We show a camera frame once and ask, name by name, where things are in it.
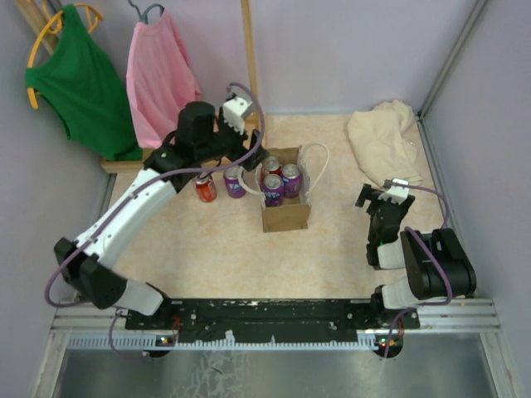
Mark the red soda can in bag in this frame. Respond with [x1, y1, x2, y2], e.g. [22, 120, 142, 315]
[261, 156, 282, 181]

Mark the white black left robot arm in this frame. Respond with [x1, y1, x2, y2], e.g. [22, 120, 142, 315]
[54, 95, 267, 329]

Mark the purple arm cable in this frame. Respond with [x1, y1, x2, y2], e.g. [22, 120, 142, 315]
[381, 184, 454, 360]
[43, 81, 266, 362]

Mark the yellow clothes hanger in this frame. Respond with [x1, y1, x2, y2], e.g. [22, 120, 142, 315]
[27, 2, 104, 109]

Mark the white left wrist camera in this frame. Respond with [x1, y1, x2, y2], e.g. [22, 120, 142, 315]
[222, 92, 255, 135]

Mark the green tank top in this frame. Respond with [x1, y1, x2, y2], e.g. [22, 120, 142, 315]
[25, 3, 143, 161]

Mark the wooden clothes rack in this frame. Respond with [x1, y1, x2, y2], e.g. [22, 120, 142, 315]
[14, 1, 258, 174]

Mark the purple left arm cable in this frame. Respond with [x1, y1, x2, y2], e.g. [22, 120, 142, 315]
[43, 81, 266, 362]

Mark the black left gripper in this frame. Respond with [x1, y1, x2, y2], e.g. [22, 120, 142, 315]
[197, 107, 270, 172]

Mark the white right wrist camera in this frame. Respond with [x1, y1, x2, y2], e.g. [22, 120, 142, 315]
[379, 178, 410, 205]

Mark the red soda can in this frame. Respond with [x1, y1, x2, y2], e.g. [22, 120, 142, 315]
[195, 174, 217, 203]
[261, 156, 282, 181]

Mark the cream folded cloth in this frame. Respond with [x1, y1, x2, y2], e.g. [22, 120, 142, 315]
[346, 99, 422, 187]

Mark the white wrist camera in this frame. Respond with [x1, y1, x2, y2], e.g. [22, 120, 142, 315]
[222, 92, 255, 135]
[379, 178, 410, 205]

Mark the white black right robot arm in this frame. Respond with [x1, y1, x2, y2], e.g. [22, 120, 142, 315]
[355, 179, 477, 330]

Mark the white cable duct strip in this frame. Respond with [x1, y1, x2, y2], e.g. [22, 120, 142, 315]
[67, 331, 386, 352]

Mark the purple soda can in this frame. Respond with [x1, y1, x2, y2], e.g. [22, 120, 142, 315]
[223, 166, 246, 199]
[262, 173, 284, 207]
[281, 163, 302, 198]

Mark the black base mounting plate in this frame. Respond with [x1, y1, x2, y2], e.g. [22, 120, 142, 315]
[125, 298, 398, 342]

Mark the pink shirt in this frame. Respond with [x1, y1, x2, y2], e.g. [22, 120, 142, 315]
[126, 11, 202, 148]

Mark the grey clothes hanger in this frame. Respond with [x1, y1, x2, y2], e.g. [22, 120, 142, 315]
[127, 0, 165, 25]

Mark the aluminium frame rail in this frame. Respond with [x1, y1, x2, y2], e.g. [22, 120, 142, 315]
[51, 298, 501, 333]

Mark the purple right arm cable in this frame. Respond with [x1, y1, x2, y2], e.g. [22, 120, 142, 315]
[381, 184, 454, 360]

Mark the red soda can front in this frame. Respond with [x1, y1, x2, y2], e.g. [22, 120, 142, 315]
[195, 174, 217, 203]

